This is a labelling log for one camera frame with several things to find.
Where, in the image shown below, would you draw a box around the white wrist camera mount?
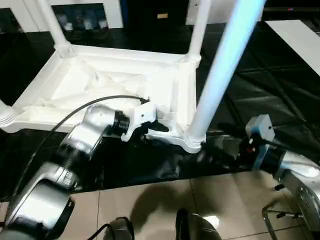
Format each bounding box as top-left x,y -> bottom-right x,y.
121,102 -> 157,142
245,114 -> 276,151

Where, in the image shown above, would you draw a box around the white plastic table leg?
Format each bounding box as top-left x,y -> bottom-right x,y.
36,0 -> 74,57
184,0 -> 267,146
187,0 -> 214,62
0,100 -> 19,129

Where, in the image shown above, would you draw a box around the black work mat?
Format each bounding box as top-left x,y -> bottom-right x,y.
0,22 -> 320,201

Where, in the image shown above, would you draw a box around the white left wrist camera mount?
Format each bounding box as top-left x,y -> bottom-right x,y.
121,102 -> 157,142

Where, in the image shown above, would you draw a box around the white plastic table top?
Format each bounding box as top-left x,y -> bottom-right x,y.
0,44 -> 206,154

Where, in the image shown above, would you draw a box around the white flat sheet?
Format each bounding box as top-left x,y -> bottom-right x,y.
265,20 -> 320,76

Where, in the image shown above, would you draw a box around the white cabinet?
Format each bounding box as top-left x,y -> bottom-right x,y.
0,0 -> 124,33

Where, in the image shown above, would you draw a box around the dark right robot foot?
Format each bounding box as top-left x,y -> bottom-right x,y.
175,209 -> 223,240

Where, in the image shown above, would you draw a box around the small bottles on shelf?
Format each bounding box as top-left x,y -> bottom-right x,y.
52,5 -> 108,32

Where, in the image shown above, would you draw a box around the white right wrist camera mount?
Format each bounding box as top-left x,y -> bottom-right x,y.
245,114 -> 276,151

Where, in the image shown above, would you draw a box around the black cabinet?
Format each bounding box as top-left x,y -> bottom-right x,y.
121,0 -> 193,33

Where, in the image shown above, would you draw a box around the chrome tube frame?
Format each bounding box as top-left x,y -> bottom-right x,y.
262,202 -> 311,240

